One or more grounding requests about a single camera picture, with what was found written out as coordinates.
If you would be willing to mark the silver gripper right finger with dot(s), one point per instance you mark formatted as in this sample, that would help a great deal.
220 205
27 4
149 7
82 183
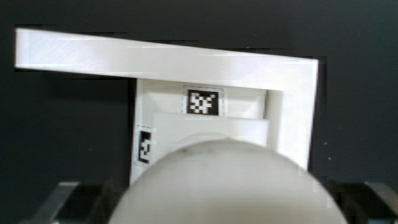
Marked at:
380 204

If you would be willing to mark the white front fence bar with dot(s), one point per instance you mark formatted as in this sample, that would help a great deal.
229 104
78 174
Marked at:
105 56

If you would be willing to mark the white fence bar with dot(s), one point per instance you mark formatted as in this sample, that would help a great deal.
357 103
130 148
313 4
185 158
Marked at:
105 56
290 108

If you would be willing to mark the white right fence bar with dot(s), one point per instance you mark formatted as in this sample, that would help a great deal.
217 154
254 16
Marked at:
290 108

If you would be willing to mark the white lamp bulb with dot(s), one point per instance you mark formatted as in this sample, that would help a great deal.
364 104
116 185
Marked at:
226 183

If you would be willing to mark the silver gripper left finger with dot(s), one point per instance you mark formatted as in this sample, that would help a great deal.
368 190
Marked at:
44 215

